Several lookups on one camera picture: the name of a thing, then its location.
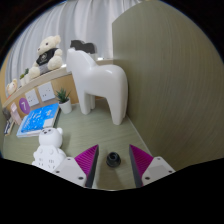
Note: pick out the cream teddy bear black shirt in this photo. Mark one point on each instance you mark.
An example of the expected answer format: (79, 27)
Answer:
(46, 56)

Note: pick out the bright blue printed book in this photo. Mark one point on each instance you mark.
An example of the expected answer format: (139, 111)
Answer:
(38, 120)

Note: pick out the large white horse figurine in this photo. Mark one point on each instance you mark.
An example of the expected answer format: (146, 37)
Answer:
(100, 80)

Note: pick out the round cream plush toy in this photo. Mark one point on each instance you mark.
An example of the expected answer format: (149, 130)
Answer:
(12, 87)

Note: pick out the light blue book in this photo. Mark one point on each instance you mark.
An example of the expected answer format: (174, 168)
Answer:
(50, 123)

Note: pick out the white pleated curtain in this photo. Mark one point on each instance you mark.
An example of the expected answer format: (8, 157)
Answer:
(86, 20)

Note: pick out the white bear-shaped power strip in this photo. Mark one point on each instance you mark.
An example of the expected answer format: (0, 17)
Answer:
(49, 150)

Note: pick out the small dark grey horse figurine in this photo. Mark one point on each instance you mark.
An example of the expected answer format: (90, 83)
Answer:
(6, 115)

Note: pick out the small pink horse figurine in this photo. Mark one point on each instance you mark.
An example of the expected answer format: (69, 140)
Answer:
(15, 115)

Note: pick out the black horse figurine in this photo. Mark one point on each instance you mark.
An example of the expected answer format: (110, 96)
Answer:
(83, 46)

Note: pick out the potted plant with spiky leaves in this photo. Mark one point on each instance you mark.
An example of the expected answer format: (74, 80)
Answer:
(65, 105)

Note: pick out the small succulent in white pot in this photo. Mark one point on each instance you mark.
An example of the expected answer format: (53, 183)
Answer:
(26, 75)
(22, 80)

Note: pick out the small black charger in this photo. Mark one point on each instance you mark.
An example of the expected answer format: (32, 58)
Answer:
(113, 160)

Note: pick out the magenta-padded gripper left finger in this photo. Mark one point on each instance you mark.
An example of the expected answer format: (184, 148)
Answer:
(70, 170)

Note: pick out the green desk partition panel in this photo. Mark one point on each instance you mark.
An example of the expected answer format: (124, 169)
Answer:
(173, 83)

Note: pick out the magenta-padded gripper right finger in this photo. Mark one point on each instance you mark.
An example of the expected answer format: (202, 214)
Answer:
(156, 170)

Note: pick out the white wall socket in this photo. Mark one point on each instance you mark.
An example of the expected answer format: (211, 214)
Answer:
(32, 98)
(46, 91)

